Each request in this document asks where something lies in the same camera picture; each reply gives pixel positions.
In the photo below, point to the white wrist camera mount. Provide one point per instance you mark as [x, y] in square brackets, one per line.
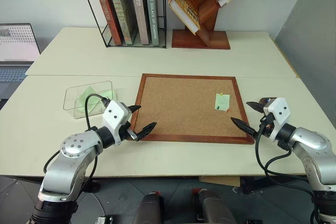
[279, 113]
[114, 115]

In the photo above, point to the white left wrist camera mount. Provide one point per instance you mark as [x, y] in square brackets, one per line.
[114, 115]

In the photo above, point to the clear plastic box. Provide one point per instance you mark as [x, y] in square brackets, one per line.
[71, 98]

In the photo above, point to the grey open laptop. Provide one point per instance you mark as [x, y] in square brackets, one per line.
[15, 43]

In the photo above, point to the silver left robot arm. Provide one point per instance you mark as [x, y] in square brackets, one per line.
[68, 161]

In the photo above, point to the red-brown wooden tree bookshelf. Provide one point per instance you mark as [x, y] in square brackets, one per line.
[200, 39]

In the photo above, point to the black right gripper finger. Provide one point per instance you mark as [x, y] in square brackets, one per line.
[242, 125]
[256, 106]

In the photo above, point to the brown book titled Homes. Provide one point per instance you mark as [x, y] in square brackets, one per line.
[139, 9]

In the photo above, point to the red-brown hardcover book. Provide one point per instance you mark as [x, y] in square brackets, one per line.
[106, 11]

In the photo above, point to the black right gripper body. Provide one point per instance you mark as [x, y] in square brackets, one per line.
[265, 125]

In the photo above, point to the pale green paper note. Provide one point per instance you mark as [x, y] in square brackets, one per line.
[222, 102]

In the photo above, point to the small black device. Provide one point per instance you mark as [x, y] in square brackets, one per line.
[104, 220]

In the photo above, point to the black table frame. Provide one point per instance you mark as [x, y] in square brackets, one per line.
[249, 184]

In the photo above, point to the olive green patterned book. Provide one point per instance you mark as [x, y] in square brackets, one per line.
[123, 11]

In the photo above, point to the dark rounded shape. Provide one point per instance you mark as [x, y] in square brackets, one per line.
[212, 208]
[149, 208]

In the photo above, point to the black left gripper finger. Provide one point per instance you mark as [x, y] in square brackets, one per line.
[135, 108]
[146, 129]

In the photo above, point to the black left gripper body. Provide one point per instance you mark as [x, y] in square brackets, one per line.
[126, 127]

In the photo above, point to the wood-framed cork board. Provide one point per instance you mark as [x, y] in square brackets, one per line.
[183, 106]

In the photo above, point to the brown cardboard piece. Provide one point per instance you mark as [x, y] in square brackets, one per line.
[220, 181]

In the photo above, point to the grey partition panel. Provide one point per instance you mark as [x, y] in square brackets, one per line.
[307, 24]

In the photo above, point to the grey-green slim book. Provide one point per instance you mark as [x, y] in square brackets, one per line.
[152, 14]

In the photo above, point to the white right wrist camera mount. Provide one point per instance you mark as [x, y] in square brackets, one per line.
[279, 113]

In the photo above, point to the yellow orange patterned book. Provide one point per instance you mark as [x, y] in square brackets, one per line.
[183, 1]

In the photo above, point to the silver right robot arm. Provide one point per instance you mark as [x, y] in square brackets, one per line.
[312, 145]

